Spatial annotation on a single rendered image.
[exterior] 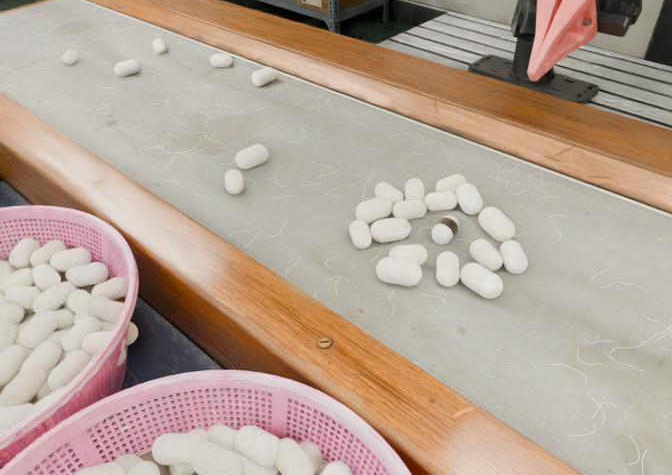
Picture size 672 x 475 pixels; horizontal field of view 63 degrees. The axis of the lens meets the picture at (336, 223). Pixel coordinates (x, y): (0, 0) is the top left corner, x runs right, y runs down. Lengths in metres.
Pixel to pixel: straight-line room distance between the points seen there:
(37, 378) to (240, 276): 0.16
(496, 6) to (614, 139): 2.27
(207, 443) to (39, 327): 0.18
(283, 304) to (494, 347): 0.16
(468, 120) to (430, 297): 0.27
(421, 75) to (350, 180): 0.22
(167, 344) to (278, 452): 0.20
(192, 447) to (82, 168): 0.34
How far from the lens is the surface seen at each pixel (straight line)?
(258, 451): 0.37
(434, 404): 0.36
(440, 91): 0.70
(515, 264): 0.47
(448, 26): 1.19
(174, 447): 0.39
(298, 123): 0.68
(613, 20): 0.58
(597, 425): 0.41
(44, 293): 0.52
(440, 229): 0.49
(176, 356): 0.52
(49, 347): 0.48
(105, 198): 0.57
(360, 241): 0.48
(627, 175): 0.61
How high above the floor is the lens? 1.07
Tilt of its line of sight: 39 degrees down
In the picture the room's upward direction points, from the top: 3 degrees counter-clockwise
